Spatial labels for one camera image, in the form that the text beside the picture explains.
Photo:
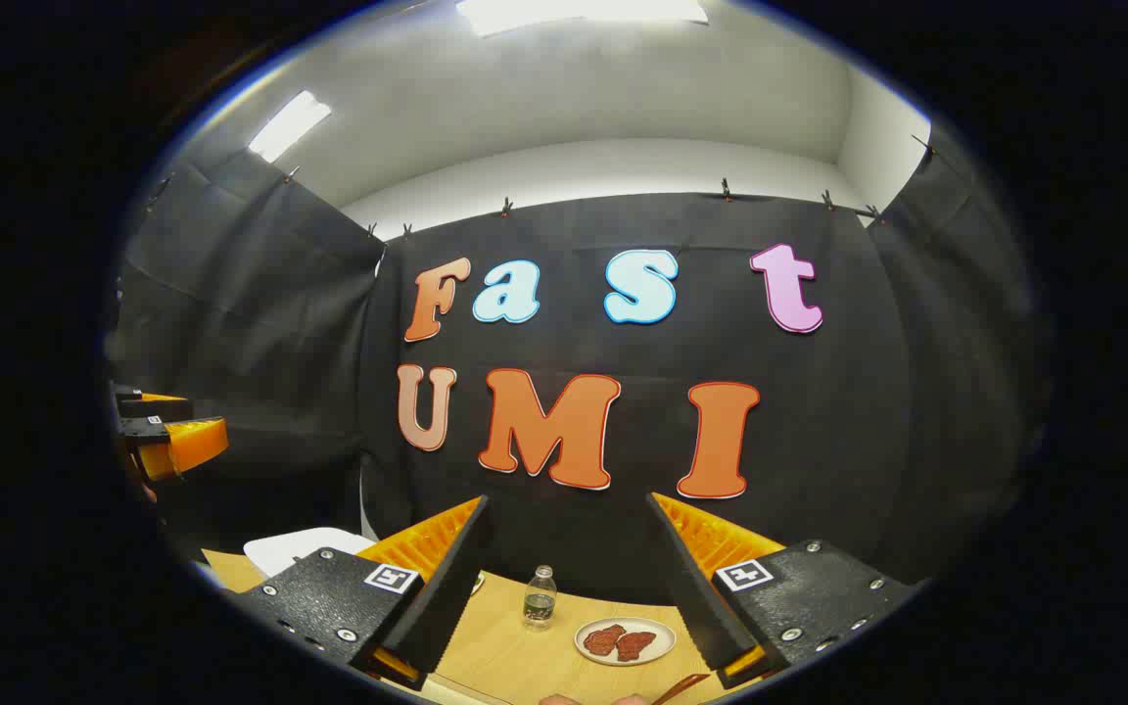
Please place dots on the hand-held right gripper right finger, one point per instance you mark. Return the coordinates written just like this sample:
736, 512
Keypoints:
696, 587

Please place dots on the black backdrop cloth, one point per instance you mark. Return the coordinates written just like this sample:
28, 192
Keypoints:
623, 529

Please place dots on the brown wooden spoon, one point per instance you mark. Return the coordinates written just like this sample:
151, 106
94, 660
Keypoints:
681, 688

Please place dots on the white round plate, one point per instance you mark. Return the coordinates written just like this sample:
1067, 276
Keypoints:
662, 641

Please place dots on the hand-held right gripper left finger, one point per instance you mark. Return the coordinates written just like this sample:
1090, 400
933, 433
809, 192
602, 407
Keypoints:
446, 587

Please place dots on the white rice cooker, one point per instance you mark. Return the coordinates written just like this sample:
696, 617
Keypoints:
300, 548

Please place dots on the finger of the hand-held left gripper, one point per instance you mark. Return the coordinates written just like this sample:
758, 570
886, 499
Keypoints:
158, 406
187, 446

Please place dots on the red meat slice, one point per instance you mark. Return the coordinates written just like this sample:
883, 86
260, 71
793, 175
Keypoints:
635, 646
603, 640

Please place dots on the ceiling light panel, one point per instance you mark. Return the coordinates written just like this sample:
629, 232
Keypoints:
574, 12
290, 125

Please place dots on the clear plastic water bottle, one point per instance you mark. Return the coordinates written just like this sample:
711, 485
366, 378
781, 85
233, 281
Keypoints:
540, 602

